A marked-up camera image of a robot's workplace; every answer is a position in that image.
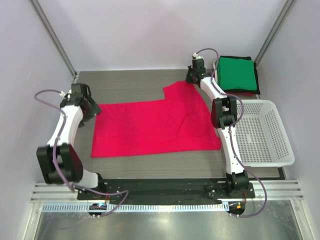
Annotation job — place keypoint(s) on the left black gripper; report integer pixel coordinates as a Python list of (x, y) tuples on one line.
[(94, 110)]

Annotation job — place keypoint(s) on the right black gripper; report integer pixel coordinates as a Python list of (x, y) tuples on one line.
[(187, 79)]

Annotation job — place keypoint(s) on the pink red t shirt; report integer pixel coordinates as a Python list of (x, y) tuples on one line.
[(179, 122)]

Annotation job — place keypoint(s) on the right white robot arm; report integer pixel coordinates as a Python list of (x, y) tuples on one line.
[(224, 119)]

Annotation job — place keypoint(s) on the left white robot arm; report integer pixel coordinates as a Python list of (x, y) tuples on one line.
[(58, 160)]

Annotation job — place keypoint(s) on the white folded t shirt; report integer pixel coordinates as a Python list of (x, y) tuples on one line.
[(216, 85)]

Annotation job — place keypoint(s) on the red folded t shirt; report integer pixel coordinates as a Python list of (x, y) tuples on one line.
[(241, 94)]

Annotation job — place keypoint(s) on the white plastic basket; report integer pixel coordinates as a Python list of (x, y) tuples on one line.
[(261, 136)]

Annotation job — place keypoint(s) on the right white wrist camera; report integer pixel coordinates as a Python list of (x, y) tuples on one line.
[(196, 56)]

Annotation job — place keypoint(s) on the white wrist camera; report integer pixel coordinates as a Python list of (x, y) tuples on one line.
[(196, 56), (66, 95)]

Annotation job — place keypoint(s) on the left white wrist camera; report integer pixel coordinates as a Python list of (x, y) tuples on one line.
[(66, 95)]

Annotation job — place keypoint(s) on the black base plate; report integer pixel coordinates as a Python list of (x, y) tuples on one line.
[(167, 191)]

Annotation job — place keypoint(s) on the left aluminium frame post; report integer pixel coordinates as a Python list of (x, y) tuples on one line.
[(53, 36)]

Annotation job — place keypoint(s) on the aluminium frame post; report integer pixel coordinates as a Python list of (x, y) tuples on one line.
[(280, 19), (53, 36)]

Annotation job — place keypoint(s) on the right aluminium frame post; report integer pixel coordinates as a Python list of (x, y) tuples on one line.
[(280, 19)]

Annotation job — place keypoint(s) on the perforated cable duct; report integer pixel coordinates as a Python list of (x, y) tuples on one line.
[(99, 207)]

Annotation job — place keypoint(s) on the aluminium rail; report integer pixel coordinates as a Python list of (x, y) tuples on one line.
[(276, 190)]

